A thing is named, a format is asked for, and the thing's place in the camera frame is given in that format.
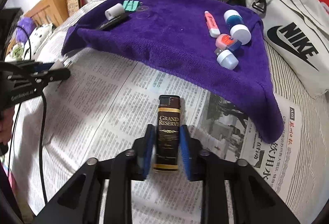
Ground black cable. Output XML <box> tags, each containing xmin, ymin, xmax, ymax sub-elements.
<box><xmin>38</xmin><ymin>85</ymin><xmax>50</xmax><ymax>204</ymax></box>

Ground purple plush toy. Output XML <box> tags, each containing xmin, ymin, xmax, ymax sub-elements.
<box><xmin>15</xmin><ymin>17</ymin><xmax>35</xmax><ymax>42</ymax></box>

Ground newspaper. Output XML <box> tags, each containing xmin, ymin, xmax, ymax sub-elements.
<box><xmin>10</xmin><ymin>46</ymin><xmax>301</xmax><ymax>224</ymax></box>

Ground green plush toy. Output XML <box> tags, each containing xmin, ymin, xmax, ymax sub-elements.
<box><xmin>5</xmin><ymin>42</ymin><xmax>25</xmax><ymax>62</ymax></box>

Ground pink highlighter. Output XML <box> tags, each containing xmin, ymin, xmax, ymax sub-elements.
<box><xmin>204</xmin><ymin>11</ymin><xmax>221</xmax><ymax>38</ymax></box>

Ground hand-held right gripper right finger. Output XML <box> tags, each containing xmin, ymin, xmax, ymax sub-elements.
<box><xmin>178</xmin><ymin>125</ymin><xmax>301</xmax><ymax>224</ymax></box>

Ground wooden stand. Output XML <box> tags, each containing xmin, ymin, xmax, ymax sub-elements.
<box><xmin>24</xmin><ymin>0</ymin><xmax>71</xmax><ymax>27</ymax></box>

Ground white plastic cylinder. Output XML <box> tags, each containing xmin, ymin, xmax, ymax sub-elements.
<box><xmin>104</xmin><ymin>3</ymin><xmax>125</xmax><ymax>21</ymax></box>

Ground blue and white glue stick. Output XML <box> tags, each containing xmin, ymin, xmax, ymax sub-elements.
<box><xmin>223</xmin><ymin>9</ymin><xmax>252</xmax><ymax>46</ymax></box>

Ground purple towel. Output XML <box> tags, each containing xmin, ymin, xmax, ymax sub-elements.
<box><xmin>62</xmin><ymin>0</ymin><xmax>284</xmax><ymax>144</ymax></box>

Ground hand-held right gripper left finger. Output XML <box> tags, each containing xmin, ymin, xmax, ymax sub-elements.
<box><xmin>32</xmin><ymin>124</ymin><xmax>157</xmax><ymax>224</ymax></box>

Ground pink and blue tube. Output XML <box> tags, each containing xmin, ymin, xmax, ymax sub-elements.
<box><xmin>215</xmin><ymin>34</ymin><xmax>242</xmax><ymax>53</ymax></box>

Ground beige sling bag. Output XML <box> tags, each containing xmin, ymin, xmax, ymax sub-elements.
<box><xmin>241</xmin><ymin>0</ymin><xmax>329</xmax><ymax>98</ymax></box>

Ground person's left hand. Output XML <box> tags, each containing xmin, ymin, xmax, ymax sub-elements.
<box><xmin>0</xmin><ymin>108</ymin><xmax>13</xmax><ymax>147</ymax></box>

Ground black case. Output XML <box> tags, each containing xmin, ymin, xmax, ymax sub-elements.
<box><xmin>95</xmin><ymin>13</ymin><xmax>130</xmax><ymax>31</ymax></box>

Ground teal binder clip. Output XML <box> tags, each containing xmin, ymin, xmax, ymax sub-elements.
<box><xmin>121</xmin><ymin>0</ymin><xmax>140</xmax><ymax>12</ymax></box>

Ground white charger adapter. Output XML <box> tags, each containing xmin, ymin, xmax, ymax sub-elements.
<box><xmin>51</xmin><ymin>59</ymin><xmax>73</xmax><ymax>70</ymax></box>

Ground brown doodled notebook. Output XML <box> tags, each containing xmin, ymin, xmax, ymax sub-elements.
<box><xmin>66</xmin><ymin>0</ymin><xmax>82</xmax><ymax>17</ymax></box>

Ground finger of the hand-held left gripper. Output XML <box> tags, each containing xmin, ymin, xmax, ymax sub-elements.
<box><xmin>15</xmin><ymin>61</ymin><xmax>56</xmax><ymax>72</ymax></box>
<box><xmin>33</xmin><ymin>68</ymin><xmax>71</xmax><ymax>83</ymax></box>

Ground black lighter with gold label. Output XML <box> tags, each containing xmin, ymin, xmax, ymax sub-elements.
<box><xmin>153</xmin><ymin>95</ymin><xmax>182</xmax><ymax>173</ymax></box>

